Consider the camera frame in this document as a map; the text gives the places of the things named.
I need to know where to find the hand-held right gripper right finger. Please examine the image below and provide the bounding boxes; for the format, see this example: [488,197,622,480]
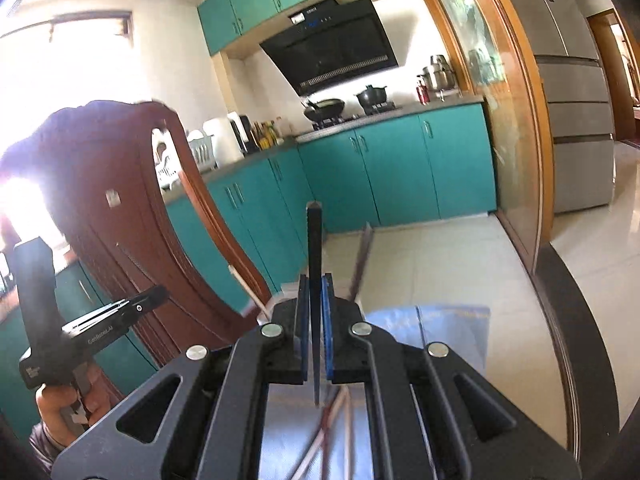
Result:
[322,272,583,480]

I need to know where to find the white kitchen appliance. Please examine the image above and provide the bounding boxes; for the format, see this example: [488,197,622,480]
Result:
[202,116,242,167]

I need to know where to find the row of condiment bottles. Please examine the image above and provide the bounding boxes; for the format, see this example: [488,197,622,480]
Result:
[252,118,285,152]

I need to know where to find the light wooden chopstick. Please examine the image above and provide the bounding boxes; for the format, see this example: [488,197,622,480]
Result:
[227,265,269,320]

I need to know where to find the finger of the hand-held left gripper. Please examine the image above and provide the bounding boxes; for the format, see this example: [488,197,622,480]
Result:
[119,285,169,323]

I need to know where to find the black lidded pot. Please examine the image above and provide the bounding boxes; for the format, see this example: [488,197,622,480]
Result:
[355,85,390,109]

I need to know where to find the grey kitchen countertop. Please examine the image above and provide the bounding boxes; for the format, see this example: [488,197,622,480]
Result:
[0,94,485,311]

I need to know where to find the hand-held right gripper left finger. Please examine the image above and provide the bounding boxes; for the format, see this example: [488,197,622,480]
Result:
[50,272,313,480]

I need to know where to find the person's left forearm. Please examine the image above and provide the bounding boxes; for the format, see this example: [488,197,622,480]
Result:
[0,410,68,478]

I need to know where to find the white dish rack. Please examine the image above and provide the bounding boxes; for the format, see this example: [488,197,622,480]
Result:
[152,127,217,192]

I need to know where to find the person's left hand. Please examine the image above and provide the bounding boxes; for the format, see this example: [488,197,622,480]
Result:
[36,365,115,444]

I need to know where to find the black chopstick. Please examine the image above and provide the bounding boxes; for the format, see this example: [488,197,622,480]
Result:
[306,201,323,407]

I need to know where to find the wooden framed glass door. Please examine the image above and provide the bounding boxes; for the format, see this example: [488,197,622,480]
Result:
[420,0,557,277]

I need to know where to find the gas stove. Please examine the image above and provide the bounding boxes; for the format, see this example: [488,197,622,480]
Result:
[310,102,404,129]

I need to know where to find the black wok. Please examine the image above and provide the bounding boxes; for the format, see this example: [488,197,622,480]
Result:
[301,97,347,122]

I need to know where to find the steel stock pot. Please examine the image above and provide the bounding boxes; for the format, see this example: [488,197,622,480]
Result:
[417,55,457,92]

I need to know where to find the teal base cabinets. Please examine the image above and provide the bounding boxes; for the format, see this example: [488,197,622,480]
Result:
[0,102,499,441]

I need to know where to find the chopsticks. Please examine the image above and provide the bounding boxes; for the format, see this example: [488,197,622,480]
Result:
[290,391,352,480]

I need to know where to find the dark red-brown chopstick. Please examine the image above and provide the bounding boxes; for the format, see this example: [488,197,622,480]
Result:
[318,407,332,480]
[349,225,370,306]
[354,222,376,301]

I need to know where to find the carved wooden chair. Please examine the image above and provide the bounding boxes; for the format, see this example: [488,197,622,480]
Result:
[0,100,274,372]

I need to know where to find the black range hood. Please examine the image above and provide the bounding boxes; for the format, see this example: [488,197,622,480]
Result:
[259,0,400,97]

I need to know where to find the grey refrigerator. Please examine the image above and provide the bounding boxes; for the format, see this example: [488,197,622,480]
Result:
[487,0,617,216]

